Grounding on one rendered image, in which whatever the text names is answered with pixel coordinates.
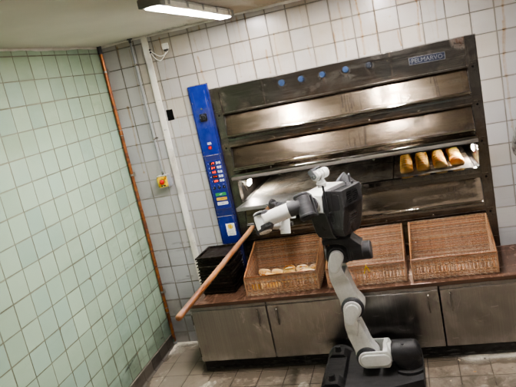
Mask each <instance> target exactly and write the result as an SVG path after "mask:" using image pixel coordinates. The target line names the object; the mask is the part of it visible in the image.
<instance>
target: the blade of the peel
mask: <svg viewBox="0 0 516 387"><path fill-rule="evenodd" d="M300 192H304V191H300ZM300 192H294V193H284V194H278V195H273V196H268V197H257V198H252V199H249V200H247V201H246V202H245V203H243V204H241V205H240V206H239V207H238V208H236V211H237V212H240V211H246V210H256V209H262V208H266V204H267V203H269V201H270V200H271V199H273V200H275V201H277V202H285V203H286V202H287V201H288V200H293V197H294V196H295V195H296V194H298V193H300Z"/></svg>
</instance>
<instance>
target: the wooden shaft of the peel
mask: <svg viewBox="0 0 516 387"><path fill-rule="evenodd" d="M254 229H255V226H254V225H252V226H250V228H249V229H248V230H247V231H246V232H245V234H244V235H243V236H242V237H241V238H240V239H239V241H238V242H237V243H236V244H235V246H234V247H233V248H232V249H231V251H230V252H229V253H228V254H227V255H226V256H225V257H224V258H223V260H222V261H221V262H220V264H219V265H218V266H217V267H216V269H215V270H214V271H213V272H212V273H211V274H210V275H209V276H208V278H207V279H206V280H205V281H204V283H203V284H202V285H201V286H200V288H199V289H198V290H197V291H196V292H195V294H193V296H192V297H191V298H190V299H189V301H188V302H187V303H186V304H185V306H184V307H183V308H182V309H181V311H180V312H179V313H178V314H177V315H176V317H175V319H176V320H177V321H181V320H182V318H184V316H185V315H186V314H187V312H188V311H189V310H190V308H191V307H192V306H193V305H194V303H195V302H196V301H197V300H198V299H199V298H200V296H201V295H202V294H203V292H204V291H205V290H206V288H207V287H208V286H209V285H210V284H211V283H212V281H213V280H214V279H215V277H216V276H217V275H218V274H219V272H220V271H221V270H222V269H223V268H224V267H225V265H226V264H227V263H228V261H229V260H230V259H231V257H232V256H233V255H234V253H235V252H236V251H237V250H238V249H239V248H240V246H241V245H242V244H243V242H244V241H245V240H246V239H247V237H248V236H249V235H250V234H251V233H252V232H253V230H254Z"/></svg>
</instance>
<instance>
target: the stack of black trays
mask: <svg viewBox="0 0 516 387"><path fill-rule="evenodd" d="M234 246H235V243H231V244H224V245H216V246H208V247H207V248H206V249H205V250H204V251H203V252H202V253H201V254H200V255H199V256H198V257H197V258H196V259H195V260H196V262H197V264H196V265H198V267H197V268H198V269H199V271H200V272H199V274H200V275H199V276H200V278H199V280H201V281H200V283H201V285H202V284H203V283H204V281H205V280H206V279H207V278H208V276H209V275H210V274H211V273H212V272H213V271H214V270H215V269H216V267H217V266H218V265H219V264H220V262H221V261H222V260H223V258H224V257H225V256H226V255H227V254H228V253H229V252H230V251H231V249H232V248H233V247H234ZM241 249H242V248H241ZM241 249H240V248H239V249H238V250H237V251H236V252H235V253H234V255H233V256H232V257H231V259H230V260H229V261H228V263H227V264H226V265H225V267H224V268H223V269H222V270H221V271H220V272H219V274H218V275H217V276H216V277H215V279H214V280H213V281H212V283H211V284H210V285H209V286H208V287H207V288H206V290H205V291H204V292H203V293H204V294H205V295H211V294H222V293H235V292H236V291H237V290H238V289H239V288H240V287H241V285H242V284H243V282H244V281H243V275H244V273H245V271H244V270H245V269H246V268H244V267H245V265H244V263H243V260H242V255H243V254H241V253H242V251H240V250H241Z"/></svg>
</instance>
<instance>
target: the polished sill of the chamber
mask: <svg viewBox="0 0 516 387"><path fill-rule="evenodd" d="M479 173H481V168H480V167H479V166H477V167H467V168H462V169H456V170H446V171H441V172H435V173H430V174H419V175H414V176H409V177H399V178H393V179H388V180H378V181H373V182H367V183H361V184H362V188H361V190H367V189H372V188H378V187H387V186H393V185H399V184H409V183H414V182H420V181H426V180H436V179H442V178H447V177H457V176H463V175H469V174H479Z"/></svg>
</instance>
